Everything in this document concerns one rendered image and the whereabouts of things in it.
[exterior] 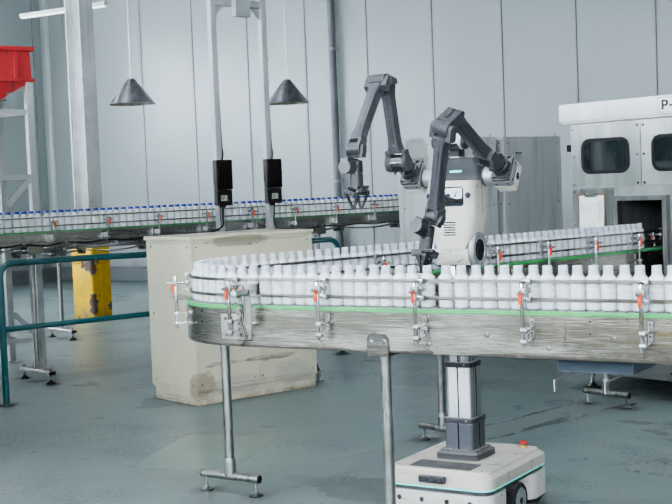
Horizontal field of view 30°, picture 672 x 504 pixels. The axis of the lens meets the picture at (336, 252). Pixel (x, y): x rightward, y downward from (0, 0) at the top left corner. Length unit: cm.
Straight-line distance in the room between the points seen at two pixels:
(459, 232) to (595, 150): 341
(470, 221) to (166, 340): 402
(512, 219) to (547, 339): 693
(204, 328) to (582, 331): 177
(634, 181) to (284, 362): 283
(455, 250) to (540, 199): 640
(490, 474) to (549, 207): 680
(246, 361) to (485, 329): 442
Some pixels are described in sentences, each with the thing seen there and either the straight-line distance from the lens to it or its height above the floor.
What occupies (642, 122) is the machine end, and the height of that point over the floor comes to 183.
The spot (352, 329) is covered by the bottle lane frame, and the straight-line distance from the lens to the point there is 510.
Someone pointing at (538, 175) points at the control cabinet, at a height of 152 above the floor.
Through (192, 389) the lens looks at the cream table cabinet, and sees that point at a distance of 888.
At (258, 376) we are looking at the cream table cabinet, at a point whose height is 14.
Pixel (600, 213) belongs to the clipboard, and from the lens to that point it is 879.
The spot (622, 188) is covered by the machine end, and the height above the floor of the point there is 140.
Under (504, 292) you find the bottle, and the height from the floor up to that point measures 106.
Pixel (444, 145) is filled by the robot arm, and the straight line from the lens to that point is 509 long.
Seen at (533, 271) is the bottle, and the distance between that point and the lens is 476.
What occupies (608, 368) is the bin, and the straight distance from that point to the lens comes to 495.
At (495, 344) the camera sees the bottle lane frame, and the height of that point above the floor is 87.
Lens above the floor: 149
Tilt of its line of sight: 3 degrees down
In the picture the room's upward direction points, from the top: 2 degrees counter-clockwise
